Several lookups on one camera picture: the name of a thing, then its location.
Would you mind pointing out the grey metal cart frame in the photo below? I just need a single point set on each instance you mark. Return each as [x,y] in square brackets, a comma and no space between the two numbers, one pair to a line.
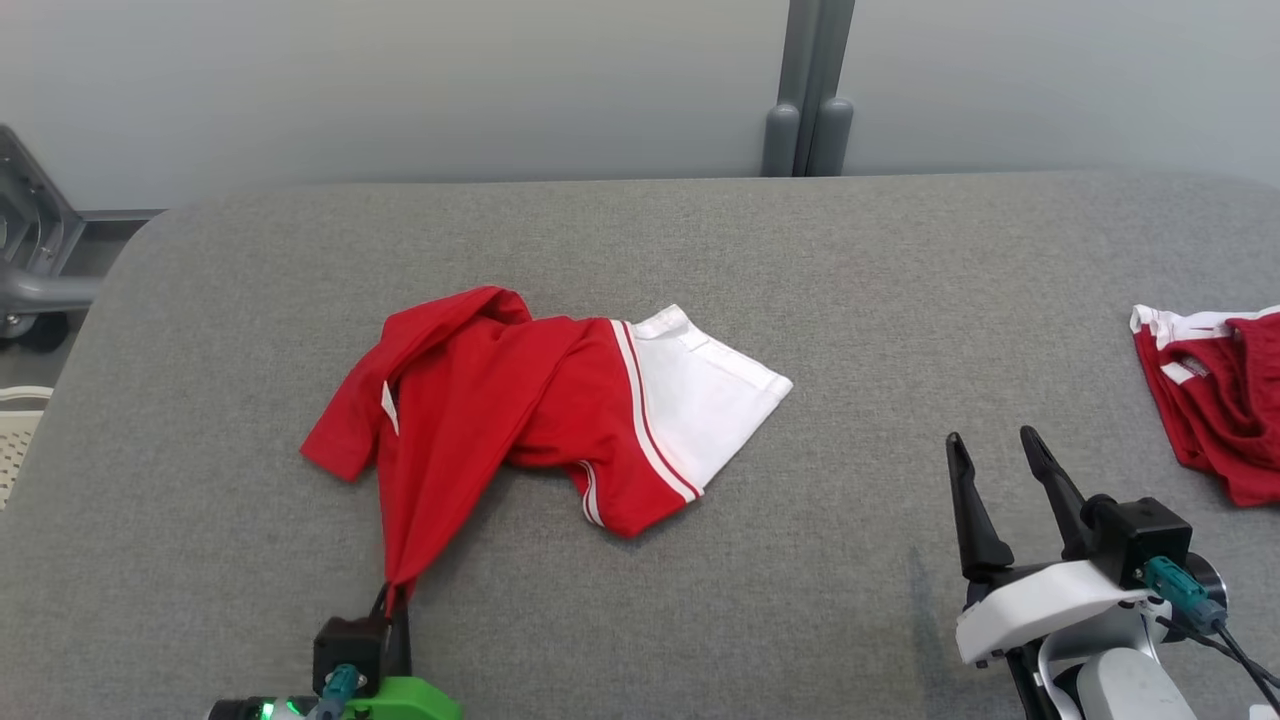
[35,250]

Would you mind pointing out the grey partition post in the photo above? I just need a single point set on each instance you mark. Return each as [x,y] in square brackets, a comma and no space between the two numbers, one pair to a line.
[810,90]

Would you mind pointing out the teal camera connector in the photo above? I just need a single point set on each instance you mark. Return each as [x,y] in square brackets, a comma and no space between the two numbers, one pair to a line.
[340,690]
[1180,595]

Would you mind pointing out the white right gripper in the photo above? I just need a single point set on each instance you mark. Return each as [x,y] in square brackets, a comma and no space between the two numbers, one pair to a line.
[1040,605]

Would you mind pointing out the white perforated laundry basket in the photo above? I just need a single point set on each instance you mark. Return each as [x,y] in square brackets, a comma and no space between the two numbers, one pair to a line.
[18,440]

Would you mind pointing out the teal left camera connector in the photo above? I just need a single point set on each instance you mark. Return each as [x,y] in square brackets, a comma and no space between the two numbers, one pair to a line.
[340,690]

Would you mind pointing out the red shorts with white stripe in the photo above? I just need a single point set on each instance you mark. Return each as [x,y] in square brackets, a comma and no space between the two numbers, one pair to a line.
[1225,400]

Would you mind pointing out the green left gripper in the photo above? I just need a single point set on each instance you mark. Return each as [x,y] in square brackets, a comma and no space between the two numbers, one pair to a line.
[410,700]

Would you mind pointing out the teal right camera connector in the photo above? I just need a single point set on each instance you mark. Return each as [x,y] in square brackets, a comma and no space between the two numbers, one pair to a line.
[1180,595]

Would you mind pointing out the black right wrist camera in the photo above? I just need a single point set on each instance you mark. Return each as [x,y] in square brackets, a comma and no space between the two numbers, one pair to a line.
[1145,535]

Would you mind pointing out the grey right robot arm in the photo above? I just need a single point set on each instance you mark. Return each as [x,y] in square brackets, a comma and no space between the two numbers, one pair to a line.
[1120,685]

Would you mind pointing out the black cart caster wheel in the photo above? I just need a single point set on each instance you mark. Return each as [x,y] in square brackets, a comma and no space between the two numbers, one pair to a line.
[40,332]

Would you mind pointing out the red jersey with white sleeves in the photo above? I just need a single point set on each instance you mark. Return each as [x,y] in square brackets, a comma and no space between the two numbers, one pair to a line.
[480,400]

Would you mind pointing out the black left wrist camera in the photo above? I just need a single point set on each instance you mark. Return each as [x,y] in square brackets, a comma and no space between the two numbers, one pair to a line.
[348,645]

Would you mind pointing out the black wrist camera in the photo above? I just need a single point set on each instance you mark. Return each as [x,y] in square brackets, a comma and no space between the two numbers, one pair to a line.
[348,645]
[1145,535]

